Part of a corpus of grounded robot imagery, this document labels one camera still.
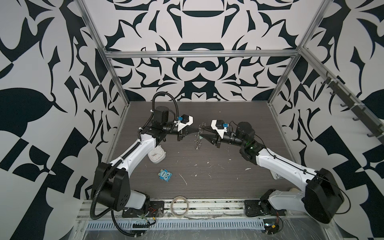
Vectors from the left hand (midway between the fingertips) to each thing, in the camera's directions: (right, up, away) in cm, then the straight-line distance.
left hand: (199, 125), depth 74 cm
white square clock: (-24, -18, +16) cm, 34 cm away
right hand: (+2, -2, -4) cm, 5 cm away
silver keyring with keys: (0, -5, -2) cm, 5 cm away
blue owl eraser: (-18, -28, +10) cm, 34 cm away
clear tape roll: (-11, -43, -1) cm, 44 cm away
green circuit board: (+34, -47, -3) cm, 58 cm away
